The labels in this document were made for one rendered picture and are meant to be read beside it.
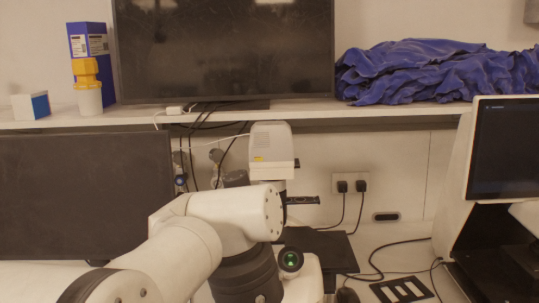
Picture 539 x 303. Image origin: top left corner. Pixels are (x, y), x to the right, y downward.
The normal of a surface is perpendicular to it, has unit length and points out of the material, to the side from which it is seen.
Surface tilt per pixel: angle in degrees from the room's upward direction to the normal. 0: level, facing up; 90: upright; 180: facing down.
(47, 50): 90
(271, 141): 73
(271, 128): 48
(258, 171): 90
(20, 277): 10
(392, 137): 90
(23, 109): 90
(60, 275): 7
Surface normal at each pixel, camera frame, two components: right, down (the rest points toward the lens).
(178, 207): 0.93, -0.14
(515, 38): 0.00, 0.29
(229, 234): -0.29, 0.34
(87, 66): 0.73, 0.18
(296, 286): -0.02, -0.39
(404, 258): -0.04, -0.96
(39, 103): 1.00, -0.03
